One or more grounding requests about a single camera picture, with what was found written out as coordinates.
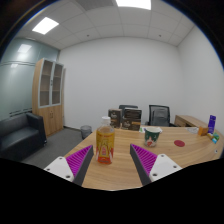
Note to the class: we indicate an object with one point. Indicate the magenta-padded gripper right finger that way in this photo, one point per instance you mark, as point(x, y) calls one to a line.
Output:
point(146, 160)

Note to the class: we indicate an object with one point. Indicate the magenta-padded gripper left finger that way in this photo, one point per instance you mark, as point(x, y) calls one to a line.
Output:
point(78, 160)

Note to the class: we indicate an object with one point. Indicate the orange drink bottle white cap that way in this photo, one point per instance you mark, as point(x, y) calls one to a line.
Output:
point(105, 143)

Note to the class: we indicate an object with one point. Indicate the green and white mug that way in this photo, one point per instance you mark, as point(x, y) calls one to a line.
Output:
point(152, 137)

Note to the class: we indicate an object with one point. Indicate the grey waste bin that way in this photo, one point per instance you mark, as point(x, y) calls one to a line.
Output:
point(86, 131)

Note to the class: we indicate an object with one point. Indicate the white printed leaflet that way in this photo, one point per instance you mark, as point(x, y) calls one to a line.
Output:
point(142, 130)

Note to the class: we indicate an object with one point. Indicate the flat round red coaster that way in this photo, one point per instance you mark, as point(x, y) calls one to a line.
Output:
point(179, 143)

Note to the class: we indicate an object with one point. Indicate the large dark brown box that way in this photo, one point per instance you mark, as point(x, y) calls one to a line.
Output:
point(131, 119)

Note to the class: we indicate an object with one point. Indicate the black mesh office chair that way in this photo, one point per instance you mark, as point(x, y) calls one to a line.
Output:
point(159, 116)

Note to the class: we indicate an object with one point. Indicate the small dark brown box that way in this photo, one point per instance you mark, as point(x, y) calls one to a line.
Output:
point(115, 118)

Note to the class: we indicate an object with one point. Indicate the wooden shelf cabinet glass doors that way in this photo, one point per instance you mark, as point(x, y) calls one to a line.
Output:
point(46, 116)

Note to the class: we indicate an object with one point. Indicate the round white paper disc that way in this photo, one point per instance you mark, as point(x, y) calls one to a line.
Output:
point(193, 130)

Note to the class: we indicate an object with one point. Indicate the dark padded office chair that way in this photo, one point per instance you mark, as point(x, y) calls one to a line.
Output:
point(128, 107)

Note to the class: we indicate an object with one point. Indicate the wooden side desk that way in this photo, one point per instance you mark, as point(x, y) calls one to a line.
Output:
point(188, 120)

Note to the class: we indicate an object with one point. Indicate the orange cardboard box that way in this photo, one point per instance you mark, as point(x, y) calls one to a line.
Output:
point(203, 131)

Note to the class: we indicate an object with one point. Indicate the black leather sofa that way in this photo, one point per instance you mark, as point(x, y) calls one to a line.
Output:
point(20, 135)

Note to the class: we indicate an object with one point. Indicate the small light blue box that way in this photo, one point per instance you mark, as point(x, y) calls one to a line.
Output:
point(214, 140)

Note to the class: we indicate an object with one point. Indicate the green flat box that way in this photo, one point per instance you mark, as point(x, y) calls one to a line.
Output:
point(216, 136)

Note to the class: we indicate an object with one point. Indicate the purple standing box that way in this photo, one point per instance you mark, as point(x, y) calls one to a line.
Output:
point(212, 123)

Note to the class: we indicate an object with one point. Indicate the small square ceiling light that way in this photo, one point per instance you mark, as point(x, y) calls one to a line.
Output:
point(45, 25)

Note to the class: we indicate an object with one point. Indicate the large square ceiling light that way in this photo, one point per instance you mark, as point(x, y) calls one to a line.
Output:
point(133, 4)

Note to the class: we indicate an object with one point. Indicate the grey ceiling air vent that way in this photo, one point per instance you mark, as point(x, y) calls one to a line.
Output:
point(95, 3)

